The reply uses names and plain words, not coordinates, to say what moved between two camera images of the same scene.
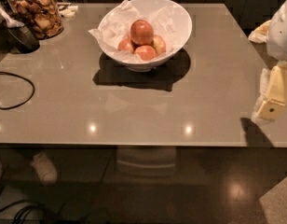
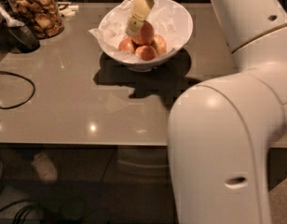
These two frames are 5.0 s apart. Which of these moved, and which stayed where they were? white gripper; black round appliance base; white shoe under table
Moved: white gripper
Stayed: white shoe under table; black round appliance base
